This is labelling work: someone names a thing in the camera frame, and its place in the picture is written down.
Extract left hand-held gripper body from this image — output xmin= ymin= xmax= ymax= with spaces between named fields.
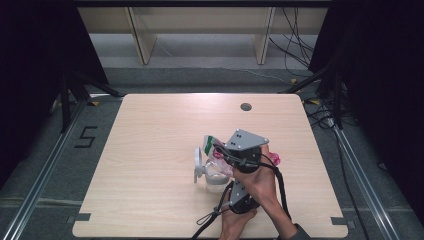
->
xmin=229 ymin=179 xmax=259 ymax=215

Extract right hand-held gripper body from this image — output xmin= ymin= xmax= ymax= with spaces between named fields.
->
xmin=223 ymin=128 xmax=270 ymax=174

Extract pink and white bag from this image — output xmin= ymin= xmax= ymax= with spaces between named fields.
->
xmin=203 ymin=134 xmax=282 ymax=178

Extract clear jar with grey lid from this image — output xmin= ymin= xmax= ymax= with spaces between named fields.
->
xmin=193 ymin=146 xmax=234 ymax=194

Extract person's right hand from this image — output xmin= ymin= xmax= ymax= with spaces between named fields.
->
xmin=233 ymin=144 xmax=279 ymax=208

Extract person's left hand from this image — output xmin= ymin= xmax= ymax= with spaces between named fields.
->
xmin=218 ymin=209 xmax=258 ymax=240

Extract black metal stand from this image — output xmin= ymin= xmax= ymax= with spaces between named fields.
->
xmin=59 ymin=69 xmax=125 ymax=134
xmin=279 ymin=54 xmax=345 ymax=130

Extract beige wooden shelf unit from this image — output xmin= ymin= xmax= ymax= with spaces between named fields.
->
xmin=78 ymin=6 xmax=329 ymax=66

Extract black curtain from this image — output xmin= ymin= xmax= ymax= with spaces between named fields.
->
xmin=308 ymin=0 xmax=424 ymax=218
xmin=0 ymin=0 xmax=110 ymax=189

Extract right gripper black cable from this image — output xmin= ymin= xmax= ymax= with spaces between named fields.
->
xmin=259 ymin=161 xmax=293 ymax=222

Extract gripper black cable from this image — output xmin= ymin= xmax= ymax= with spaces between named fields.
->
xmin=259 ymin=161 xmax=293 ymax=222
xmin=191 ymin=181 xmax=235 ymax=240

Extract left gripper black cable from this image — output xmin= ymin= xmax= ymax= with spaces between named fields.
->
xmin=191 ymin=181 xmax=235 ymax=240

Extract left gripper grey lanyard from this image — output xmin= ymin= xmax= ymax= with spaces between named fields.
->
xmin=196 ymin=199 xmax=232 ymax=226

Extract black floor cables with plug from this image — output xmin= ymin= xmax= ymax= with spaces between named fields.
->
xmin=304 ymin=101 xmax=338 ymax=132

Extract black table edge bracket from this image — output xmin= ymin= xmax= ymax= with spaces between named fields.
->
xmin=330 ymin=216 xmax=357 ymax=230
xmin=66 ymin=212 xmax=92 ymax=225

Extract bundle of black cables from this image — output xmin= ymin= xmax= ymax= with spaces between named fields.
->
xmin=268 ymin=6 xmax=322 ymax=78

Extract metal floor rail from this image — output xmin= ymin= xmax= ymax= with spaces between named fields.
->
xmin=0 ymin=99 xmax=88 ymax=240
xmin=332 ymin=125 xmax=403 ymax=240

